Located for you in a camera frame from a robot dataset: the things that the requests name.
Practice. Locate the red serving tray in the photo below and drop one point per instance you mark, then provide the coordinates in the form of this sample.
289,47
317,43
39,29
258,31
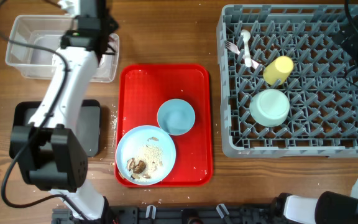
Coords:
144,88

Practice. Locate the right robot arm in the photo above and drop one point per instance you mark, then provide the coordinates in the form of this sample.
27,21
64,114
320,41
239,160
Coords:
330,207

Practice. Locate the white plastic fork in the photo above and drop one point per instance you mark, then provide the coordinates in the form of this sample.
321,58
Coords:
233,48

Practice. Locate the grey dishwasher rack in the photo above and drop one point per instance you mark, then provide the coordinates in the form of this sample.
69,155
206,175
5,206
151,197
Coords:
322,88

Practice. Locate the yellow plastic cup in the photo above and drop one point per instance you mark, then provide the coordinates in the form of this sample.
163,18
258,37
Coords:
279,69

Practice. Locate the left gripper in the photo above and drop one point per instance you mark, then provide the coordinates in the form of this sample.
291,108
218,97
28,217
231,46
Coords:
115,25

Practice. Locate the light green bowl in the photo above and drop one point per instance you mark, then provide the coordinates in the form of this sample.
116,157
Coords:
269,108

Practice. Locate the white plastic spoon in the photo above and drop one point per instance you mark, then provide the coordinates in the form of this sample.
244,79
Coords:
246,37

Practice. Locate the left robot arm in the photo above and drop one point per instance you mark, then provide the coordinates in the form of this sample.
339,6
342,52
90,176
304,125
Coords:
47,150

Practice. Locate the light blue plate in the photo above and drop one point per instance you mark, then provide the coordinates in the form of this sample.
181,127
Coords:
136,137

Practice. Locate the light blue bowl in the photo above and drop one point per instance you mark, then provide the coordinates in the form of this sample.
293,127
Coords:
176,117

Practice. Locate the black plastic bin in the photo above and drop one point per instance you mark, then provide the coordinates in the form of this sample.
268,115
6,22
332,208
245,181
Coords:
87,127

